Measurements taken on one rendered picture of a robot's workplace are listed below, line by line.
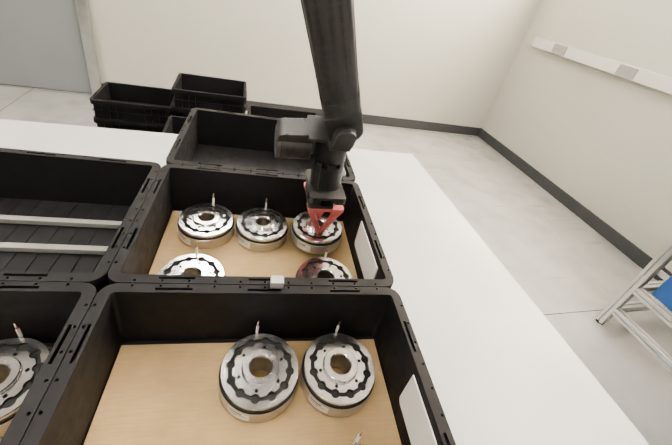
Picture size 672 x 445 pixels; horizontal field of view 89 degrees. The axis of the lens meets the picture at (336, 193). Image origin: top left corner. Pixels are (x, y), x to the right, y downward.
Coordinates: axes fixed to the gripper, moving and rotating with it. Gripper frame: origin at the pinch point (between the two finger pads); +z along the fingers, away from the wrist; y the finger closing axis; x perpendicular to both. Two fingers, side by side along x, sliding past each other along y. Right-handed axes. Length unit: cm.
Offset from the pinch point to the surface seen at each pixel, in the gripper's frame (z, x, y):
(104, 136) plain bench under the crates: 14, -63, -60
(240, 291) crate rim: -4.6, -13.7, 21.8
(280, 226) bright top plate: 2.1, -7.5, -0.7
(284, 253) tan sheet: 5.3, -6.5, 3.8
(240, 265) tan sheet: 5.0, -14.7, 7.4
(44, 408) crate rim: -4.8, -29.8, 35.3
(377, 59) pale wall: 18, 92, -285
